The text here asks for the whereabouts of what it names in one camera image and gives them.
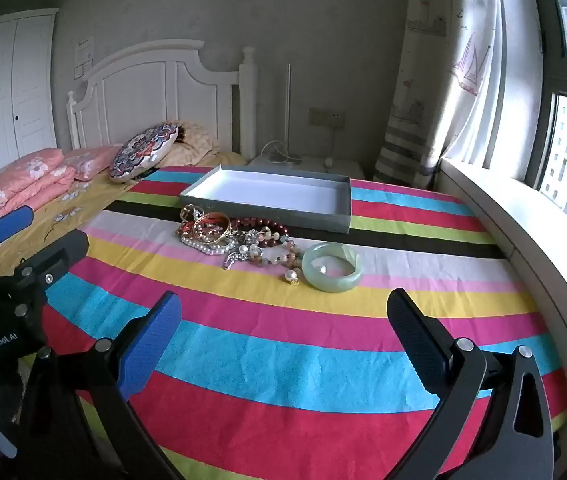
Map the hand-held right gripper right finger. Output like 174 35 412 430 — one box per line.
386 287 557 480

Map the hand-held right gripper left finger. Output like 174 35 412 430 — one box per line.
16 290 184 480

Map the green jade bangle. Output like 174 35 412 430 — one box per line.
302 242 364 292

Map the white pearl necklace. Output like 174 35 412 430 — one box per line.
181 232 237 257

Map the silver rhinestone brooch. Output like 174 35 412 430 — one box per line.
222 241 260 271

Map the gold bangle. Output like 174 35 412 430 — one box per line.
190 219 237 244

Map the multicolour stone bead necklace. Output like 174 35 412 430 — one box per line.
256 227 312 287

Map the dark red bead bracelet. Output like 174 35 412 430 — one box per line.
233 216 290 247

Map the grey shallow tray box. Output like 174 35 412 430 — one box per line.
180 164 353 235

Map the pink floral folded quilt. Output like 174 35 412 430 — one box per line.
0 148 77 226

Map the yellow floral bedsheet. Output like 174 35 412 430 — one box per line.
0 152 164 281

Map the pink floral pillow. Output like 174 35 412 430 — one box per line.
63 144 125 182

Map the colourful striped cloth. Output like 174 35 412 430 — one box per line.
28 166 567 480

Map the white wardrobe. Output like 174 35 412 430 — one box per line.
0 8 59 211

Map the round patterned cushion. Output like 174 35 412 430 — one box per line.
109 124 180 184

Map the white windowsill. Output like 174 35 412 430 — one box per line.
436 155 567 466

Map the beige crumpled blanket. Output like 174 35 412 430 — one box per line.
162 121 222 167

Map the white bed headboard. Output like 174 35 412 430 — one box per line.
66 40 257 165

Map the white nightstand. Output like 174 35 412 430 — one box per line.
248 155 367 181

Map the patterned curtain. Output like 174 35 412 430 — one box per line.
373 0 457 191

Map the white sailboat print curtain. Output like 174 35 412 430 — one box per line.
441 0 547 181

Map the white wall notice paper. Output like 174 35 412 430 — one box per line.
74 36 95 80

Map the white cable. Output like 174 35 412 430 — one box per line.
262 140 302 164

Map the wall socket plate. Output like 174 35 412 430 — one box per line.
308 107 345 129

